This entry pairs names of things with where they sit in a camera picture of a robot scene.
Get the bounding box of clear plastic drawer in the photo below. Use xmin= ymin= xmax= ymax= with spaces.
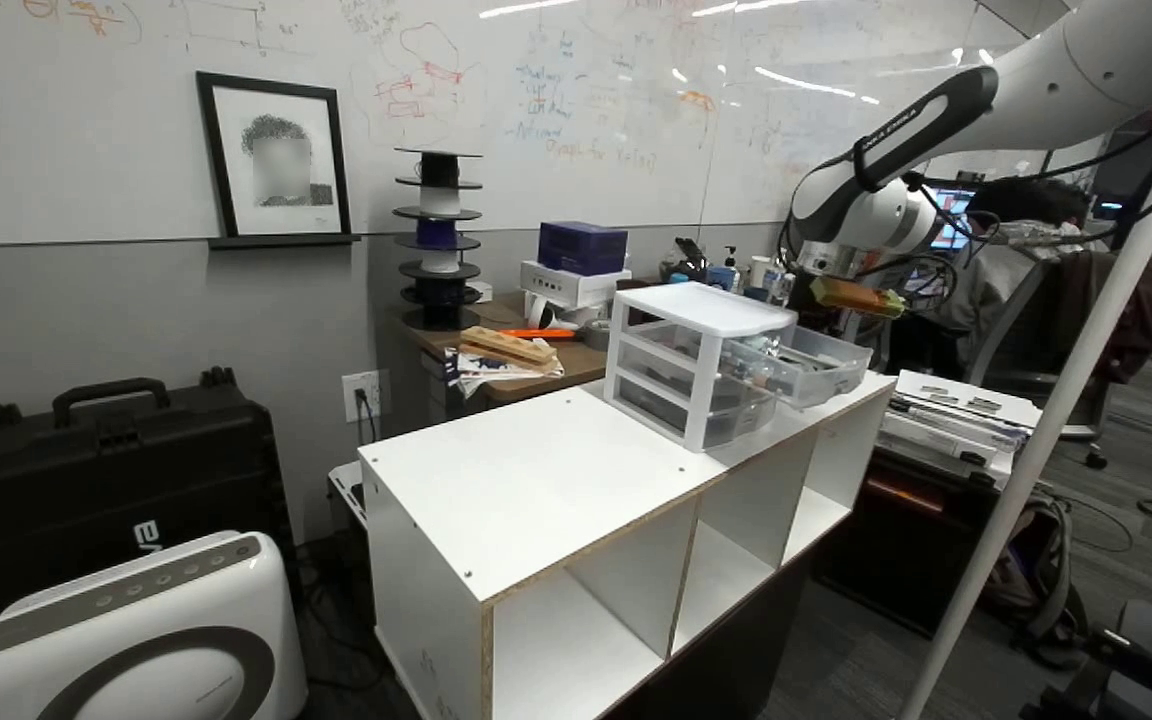
xmin=734 ymin=323 xmax=876 ymax=415

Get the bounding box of brown wooden desk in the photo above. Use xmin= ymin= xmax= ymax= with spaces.
xmin=399 ymin=295 xmax=613 ymax=414

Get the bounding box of seated person grey hoodie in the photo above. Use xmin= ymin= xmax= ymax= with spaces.
xmin=950 ymin=177 xmax=1152 ymax=392

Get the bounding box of white shelf table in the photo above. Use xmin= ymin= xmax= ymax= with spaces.
xmin=355 ymin=368 xmax=900 ymax=720

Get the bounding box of wall whiteboard with writing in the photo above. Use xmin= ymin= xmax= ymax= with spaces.
xmin=0 ymin=0 xmax=1050 ymax=251

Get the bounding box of orange hand tool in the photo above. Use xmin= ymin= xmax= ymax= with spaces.
xmin=510 ymin=319 xmax=584 ymax=346

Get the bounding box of white slanted pole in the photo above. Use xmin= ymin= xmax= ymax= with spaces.
xmin=897 ymin=77 xmax=1152 ymax=720

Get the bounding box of dark blue box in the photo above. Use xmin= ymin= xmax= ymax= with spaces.
xmin=537 ymin=217 xmax=634 ymax=281

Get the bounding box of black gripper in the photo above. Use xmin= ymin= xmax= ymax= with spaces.
xmin=779 ymin=261 xmax=848 ymax=323

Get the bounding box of white cardboard box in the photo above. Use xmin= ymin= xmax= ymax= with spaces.
xmin=516 ymin=257 xmax=634 ymax=323

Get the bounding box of black framed picture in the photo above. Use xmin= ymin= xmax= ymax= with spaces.
xmin=194 ymin=67 xmax=355 ymax=250

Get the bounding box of white wall outlet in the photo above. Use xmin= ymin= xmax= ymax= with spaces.
xmin=340 ymin=368 xmax=384 ymax=427

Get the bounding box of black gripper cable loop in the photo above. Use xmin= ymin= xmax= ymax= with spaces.
xmin=775 ymin=142 xmax=874 ymax=265

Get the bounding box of black hard carrying case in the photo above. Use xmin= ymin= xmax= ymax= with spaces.
xmin=0 ymin=364 xmax=292 ymax=626

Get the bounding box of white air purifier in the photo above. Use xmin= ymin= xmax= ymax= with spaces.
xmin=0 ymin=530 xmax=311 ymax=720

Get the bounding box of black spool stack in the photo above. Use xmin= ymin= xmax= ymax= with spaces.
xmin=394 ymin=146 xmax=489 ymax=331

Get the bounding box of white plastic drawer unit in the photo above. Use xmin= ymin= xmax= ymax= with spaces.
xmin=605 ymin=281 xmax=804 ymax=456

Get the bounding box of light wooden block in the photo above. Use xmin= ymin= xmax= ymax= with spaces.
xmin=458 ymin=323 xmax=566 ymax=374

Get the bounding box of yellow taped wrist camera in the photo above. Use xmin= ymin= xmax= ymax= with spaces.
xmin=814 ymin=274 xmax=907 ymax=319

